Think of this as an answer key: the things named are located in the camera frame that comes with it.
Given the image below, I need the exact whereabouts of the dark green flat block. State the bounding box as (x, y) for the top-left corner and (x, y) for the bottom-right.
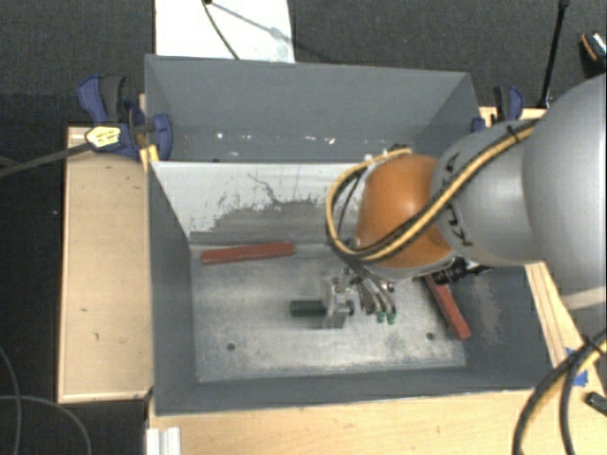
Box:
(289, 299), (328, 319)

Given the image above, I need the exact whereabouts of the black cylinder on white bracket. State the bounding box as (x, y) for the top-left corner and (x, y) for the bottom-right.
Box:
(417, 257), (492, 286)

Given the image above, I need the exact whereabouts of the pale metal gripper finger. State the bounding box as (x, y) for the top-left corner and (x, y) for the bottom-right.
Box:
(322, 309), (350, 330)
(320, 275), (343, 311)

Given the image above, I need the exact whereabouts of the red-brown flat block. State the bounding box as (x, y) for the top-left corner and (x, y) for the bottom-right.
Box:
(199, 241), (297, 266)
(423, 272), (473, 341)

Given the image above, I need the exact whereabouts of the grey metal bin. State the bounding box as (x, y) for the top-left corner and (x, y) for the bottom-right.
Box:
(143, 53), (556, 416)

